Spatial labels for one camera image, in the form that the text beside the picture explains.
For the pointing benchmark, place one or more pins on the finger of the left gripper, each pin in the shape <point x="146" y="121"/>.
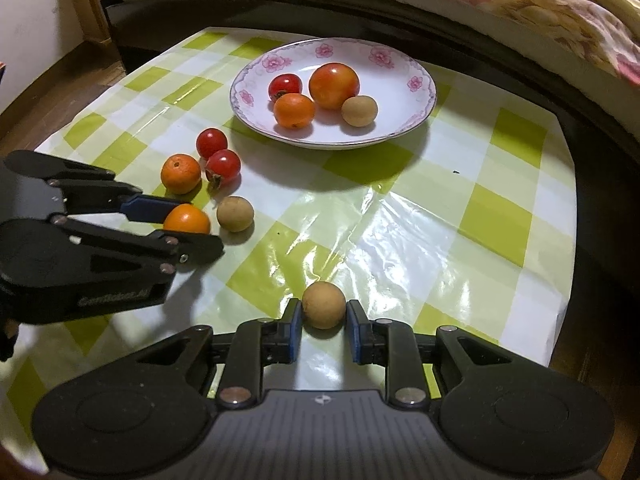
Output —
<point x="76" y="246"/>
<point x="112" y="197"/>

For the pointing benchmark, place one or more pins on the longan front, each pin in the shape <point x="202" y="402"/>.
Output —
<point x="359" y="111"/>

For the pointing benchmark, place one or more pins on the mandarin orange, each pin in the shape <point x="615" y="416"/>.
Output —
<point x="187" y="218"/>
<point x="180" y="174"/>
<point x="294" y="111"/>

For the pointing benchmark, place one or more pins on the large red-orange tomato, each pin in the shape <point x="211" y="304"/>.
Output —
<point x="332" y="84"/>

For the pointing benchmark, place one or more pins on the white floral plate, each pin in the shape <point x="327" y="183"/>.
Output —
<point x="404" y="90"/>

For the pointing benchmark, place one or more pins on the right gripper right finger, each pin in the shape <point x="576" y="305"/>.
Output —
<point x="396" y="347"/>

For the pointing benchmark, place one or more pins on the green checked tablecloth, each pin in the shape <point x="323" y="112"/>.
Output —
<point x="470" y="219"/>

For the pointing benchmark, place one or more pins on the cherry tomato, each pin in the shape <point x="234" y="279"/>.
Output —
<point x="284" y="84"/>
<point x="210" y="141"/>
<point x="222" y="167"/>

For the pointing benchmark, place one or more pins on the dark bed frame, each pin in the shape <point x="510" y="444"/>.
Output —
<point x="590" y="104"/>

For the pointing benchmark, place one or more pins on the longan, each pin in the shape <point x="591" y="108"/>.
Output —
<point x="359" y="111"/>
<point x="235" y="214"/>
<point x="324" y="305"/>

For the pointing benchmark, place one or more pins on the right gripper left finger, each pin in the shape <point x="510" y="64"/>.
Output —
<point x="255" y="345"/>

